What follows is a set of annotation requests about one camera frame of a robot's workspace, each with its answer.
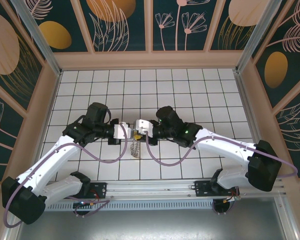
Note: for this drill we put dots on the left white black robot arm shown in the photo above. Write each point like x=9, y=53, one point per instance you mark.
x=47, y=162

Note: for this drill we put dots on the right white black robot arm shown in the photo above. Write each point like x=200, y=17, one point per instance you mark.
x=227, y=150

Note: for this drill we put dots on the grey metal sheet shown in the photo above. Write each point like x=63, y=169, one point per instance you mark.
x=152, y=225

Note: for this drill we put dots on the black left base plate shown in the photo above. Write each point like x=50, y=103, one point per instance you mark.
x=100, y=190

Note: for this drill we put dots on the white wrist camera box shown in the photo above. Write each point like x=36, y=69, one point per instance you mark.
x=120, y=131
x=142, y=126

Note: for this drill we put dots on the aluminium mounting rail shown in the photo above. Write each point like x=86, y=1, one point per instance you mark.
x=152, y=187

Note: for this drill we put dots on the aluminium frame post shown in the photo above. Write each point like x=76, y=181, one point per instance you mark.
x=40, y=42
x=255, y=37

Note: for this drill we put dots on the metal disc with key rings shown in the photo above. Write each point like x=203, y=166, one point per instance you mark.
x=135, y=148

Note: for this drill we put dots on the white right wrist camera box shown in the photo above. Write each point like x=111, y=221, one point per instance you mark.
x=142, y=126

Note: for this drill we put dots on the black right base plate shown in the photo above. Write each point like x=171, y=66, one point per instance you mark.
x=202, y=190

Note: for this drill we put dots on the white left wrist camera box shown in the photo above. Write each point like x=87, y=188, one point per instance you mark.
x=120, y=131

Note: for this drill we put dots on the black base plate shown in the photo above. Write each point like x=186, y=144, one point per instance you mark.
x=202, y=190
x=100, y=190

